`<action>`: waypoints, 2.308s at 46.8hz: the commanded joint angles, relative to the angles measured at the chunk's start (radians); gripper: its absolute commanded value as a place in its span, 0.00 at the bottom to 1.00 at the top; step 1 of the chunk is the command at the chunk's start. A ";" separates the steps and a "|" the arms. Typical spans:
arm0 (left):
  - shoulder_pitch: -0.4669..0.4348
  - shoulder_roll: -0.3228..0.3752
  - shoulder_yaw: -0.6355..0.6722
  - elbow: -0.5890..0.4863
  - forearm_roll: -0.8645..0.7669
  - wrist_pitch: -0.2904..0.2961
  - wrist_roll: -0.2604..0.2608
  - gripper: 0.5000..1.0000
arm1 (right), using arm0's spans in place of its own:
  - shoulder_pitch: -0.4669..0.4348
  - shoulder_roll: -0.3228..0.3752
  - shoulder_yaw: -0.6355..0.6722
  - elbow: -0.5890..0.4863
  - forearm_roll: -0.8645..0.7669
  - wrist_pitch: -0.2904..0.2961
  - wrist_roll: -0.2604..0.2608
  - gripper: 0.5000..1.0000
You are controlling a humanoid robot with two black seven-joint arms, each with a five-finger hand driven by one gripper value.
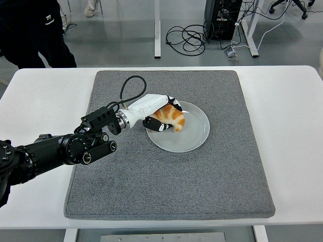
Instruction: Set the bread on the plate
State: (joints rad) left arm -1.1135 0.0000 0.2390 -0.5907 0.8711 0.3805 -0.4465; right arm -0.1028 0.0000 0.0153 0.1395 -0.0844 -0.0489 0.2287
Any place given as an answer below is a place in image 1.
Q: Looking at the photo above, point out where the black office chair base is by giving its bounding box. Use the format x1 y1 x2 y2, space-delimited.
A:
268 0 316 20

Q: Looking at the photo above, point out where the white cable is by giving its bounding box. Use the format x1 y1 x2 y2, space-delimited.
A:
230 0 290 51

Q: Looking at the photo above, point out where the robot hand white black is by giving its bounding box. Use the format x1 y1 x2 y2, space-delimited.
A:
125 93 184 133

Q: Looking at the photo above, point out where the pale grey round plate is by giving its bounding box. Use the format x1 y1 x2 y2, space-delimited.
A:
146 100 211 153

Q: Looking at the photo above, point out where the metal floor socket box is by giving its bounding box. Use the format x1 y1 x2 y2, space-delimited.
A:
224 49 240 61

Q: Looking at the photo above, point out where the person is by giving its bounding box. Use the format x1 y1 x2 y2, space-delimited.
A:
60 0 103 30
0 0 78 69

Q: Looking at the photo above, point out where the grey fabric mat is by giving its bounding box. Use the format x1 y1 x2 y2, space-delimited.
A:
63 70 276 219

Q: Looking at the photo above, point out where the black cable bundle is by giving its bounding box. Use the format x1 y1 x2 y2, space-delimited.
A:
165 24 215 56

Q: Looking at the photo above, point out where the croissant bread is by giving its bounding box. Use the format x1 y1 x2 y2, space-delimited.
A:
153 103 186 133

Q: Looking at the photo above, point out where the black computer tower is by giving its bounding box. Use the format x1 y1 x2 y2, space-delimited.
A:
203 0 243 41

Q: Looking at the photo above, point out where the grey metal plate with screws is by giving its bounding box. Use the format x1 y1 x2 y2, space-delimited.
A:
100 232 227 242

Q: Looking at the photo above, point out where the white desk leg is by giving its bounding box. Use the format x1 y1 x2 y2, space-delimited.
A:
241 0 260 58
153 0 162 60

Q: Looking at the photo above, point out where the white table leg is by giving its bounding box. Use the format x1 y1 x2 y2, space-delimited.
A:
253 225 268 242
63 229 79 242

